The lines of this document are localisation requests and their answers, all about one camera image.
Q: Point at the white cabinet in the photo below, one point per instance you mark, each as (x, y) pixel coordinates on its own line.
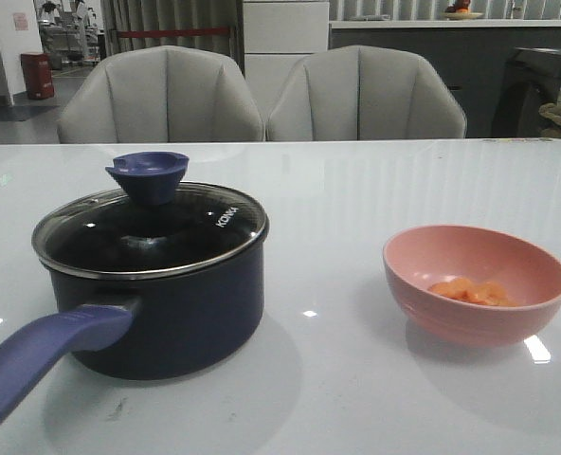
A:
(276, 35)

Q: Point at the left grey upholstered chair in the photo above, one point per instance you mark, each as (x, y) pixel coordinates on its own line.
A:
(162, 94)

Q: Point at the fruit plate on counter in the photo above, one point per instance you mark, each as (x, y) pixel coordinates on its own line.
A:
(460, 10)

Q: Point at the grey counter with white top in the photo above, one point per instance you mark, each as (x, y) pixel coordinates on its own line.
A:
(468, 54)

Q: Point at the dark blue saucepan purple handle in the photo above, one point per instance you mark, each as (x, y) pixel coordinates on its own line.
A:
(144, 330)

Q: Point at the orange ham slices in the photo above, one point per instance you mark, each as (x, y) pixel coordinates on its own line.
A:
(480, 293)

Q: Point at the right grey upholstered chair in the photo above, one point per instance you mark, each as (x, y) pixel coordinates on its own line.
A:
(361, 92)

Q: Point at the grey upholstered chair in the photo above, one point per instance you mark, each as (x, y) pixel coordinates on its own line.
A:
(361, 92)
(162, 94)

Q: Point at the pink plastic bowl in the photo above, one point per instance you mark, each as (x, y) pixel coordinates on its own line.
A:
(419, 257)

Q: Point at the glass lid with purple knob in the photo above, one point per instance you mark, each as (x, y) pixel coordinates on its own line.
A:
(155, 224)

